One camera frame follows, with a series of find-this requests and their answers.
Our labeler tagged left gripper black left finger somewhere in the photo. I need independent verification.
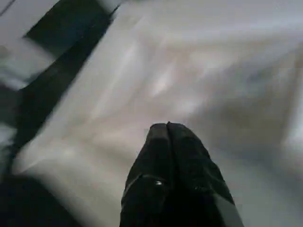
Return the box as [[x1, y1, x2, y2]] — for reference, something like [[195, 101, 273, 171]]
[[119, 122, 175, 227]]

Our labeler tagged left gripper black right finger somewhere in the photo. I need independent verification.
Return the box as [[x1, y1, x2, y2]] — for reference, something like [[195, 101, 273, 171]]
[[167, 121, 245, 227]]

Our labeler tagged white plastic table top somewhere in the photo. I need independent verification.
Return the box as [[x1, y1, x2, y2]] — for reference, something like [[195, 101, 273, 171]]
[[14, 0, 303, 227]]

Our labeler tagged black work mat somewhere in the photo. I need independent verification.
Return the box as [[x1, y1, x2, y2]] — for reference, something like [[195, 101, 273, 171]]
[[0, 0, 120, 227]]

